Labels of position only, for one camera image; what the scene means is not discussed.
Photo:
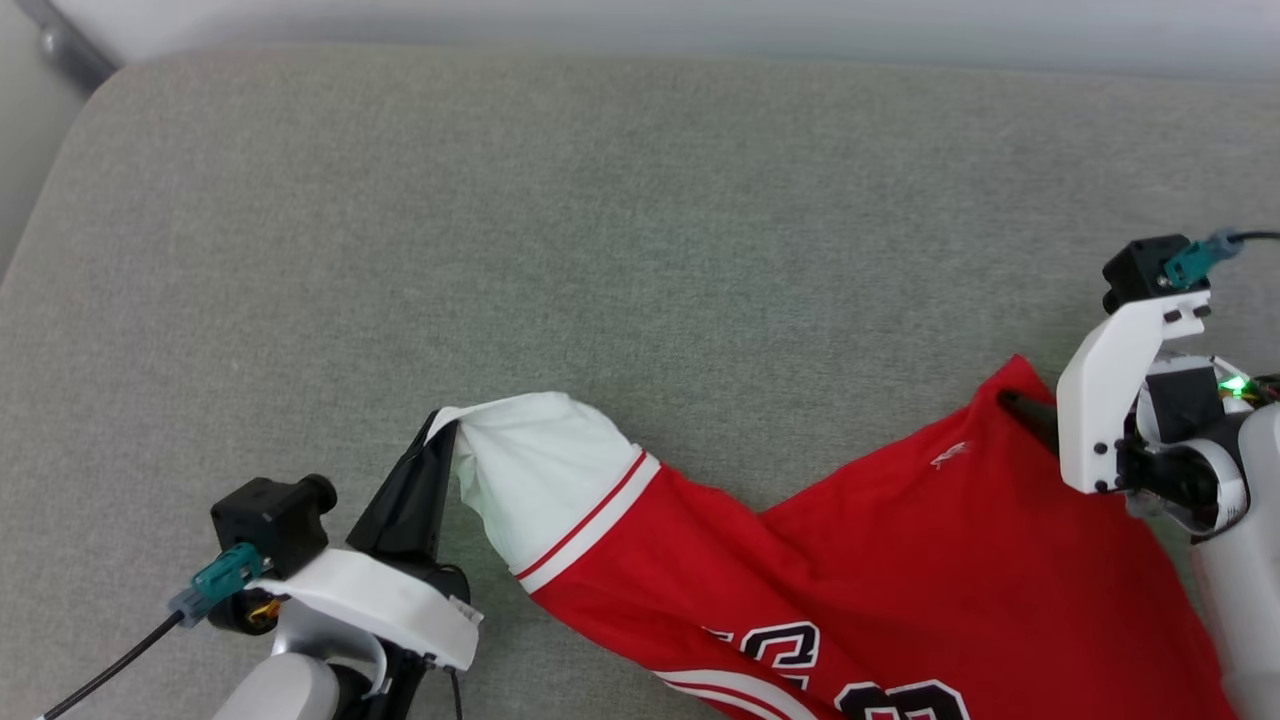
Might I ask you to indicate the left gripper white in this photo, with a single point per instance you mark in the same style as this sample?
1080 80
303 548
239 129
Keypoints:
390 600

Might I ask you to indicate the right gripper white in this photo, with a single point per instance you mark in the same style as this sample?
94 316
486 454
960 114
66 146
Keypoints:
1100 400

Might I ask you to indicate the red basketball jersey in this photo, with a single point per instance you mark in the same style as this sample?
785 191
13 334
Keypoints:
900 560

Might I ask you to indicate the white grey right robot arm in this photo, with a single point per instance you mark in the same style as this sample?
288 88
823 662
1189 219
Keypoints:
1240 560

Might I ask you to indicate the grey fabric sofa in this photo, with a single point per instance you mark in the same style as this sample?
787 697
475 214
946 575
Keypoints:
600 220

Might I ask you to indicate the grey metal pipe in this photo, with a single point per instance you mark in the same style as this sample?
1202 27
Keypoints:
65 45

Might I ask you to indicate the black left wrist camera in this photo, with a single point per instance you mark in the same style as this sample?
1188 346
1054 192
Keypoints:
270 520

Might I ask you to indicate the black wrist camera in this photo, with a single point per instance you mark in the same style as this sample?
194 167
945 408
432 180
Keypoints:
270 520
1140 270

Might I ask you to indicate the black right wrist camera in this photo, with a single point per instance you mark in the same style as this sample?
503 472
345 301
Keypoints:
1140 270

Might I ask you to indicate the teal left camera connector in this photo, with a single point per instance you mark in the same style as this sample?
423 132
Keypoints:
220 580

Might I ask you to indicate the teal camera connector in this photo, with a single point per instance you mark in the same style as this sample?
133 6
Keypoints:
1195 260
220 580

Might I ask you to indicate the teal right camera connector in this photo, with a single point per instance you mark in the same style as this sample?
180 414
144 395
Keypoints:
1195 260

